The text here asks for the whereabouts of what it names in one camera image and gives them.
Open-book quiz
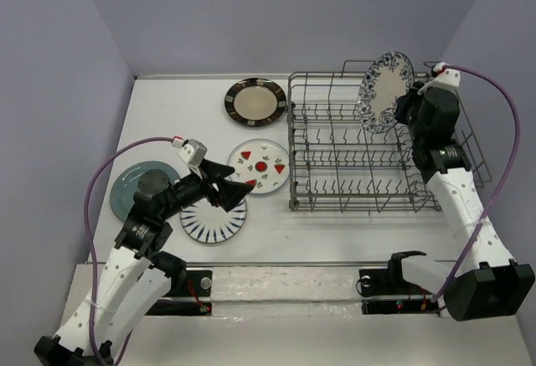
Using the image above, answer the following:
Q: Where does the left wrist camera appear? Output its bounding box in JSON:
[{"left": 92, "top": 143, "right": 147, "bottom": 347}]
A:
[{"left": 178, "top": 139, "right": 207, "bottom": 168}]

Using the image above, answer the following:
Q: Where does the blue striped white plate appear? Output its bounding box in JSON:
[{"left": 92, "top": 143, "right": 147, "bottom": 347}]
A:
[{"left": 179, "top": 199, "right": 248, "bottom": 245}]

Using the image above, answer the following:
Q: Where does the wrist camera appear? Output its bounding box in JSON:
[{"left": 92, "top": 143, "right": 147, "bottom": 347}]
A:
[
  {"left": 419, "top": 62, "right": 461, "bottom": 95},
  {"left": 178, "top": 139, "right": 207, "bottom": 168}
]

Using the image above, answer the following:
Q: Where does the dark brown rimmed plate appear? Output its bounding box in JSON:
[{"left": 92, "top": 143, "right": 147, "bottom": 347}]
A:
[{"left": 224, "top": 77, "right": 287, "bottom": 128}]

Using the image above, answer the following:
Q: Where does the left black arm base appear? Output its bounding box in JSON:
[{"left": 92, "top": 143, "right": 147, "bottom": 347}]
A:
[{"left": 146, "top": 269, "right": 213, "bottom": 317}]

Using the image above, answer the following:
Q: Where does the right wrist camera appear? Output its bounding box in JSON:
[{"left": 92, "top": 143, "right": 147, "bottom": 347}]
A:
[{"left": 419, "top": 62, "right": 461, "bottom": 95}]

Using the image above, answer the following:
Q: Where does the watermelon pattern plate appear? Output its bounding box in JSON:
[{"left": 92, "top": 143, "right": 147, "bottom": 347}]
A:
[{"left": 227, "top": 138, "right": 290, "bottom": 195}]

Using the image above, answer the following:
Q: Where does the plain teal plate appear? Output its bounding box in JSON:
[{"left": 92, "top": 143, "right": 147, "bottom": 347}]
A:
[{"left": 109, "top": 161, "right": 180, "bottom": 222}]

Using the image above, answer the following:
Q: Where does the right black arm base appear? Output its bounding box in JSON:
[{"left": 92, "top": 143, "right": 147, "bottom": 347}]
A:
[{"left": 355, "top": 268, "right": 442, "bottom": 316}]

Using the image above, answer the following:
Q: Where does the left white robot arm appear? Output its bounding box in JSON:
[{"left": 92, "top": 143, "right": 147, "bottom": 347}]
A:
[{"left": 34, "top": 160, "right": 253, "bottom": 365}]

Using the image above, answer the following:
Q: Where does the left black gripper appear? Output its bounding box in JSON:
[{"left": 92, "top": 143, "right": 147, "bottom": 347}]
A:
[{"left": 160, "top": 157, "right": 253, "bottom": 219}]

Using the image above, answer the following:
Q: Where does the blue floral plate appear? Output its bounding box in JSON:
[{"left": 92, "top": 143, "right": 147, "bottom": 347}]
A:
[{"left": 356, "top": 51, "right": 415, "bottom": 134}]

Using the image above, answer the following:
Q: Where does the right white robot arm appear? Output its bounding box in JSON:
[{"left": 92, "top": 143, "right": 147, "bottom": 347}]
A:
[{"left": 385, "top": 84, "right": 535, "bottom": 322}]

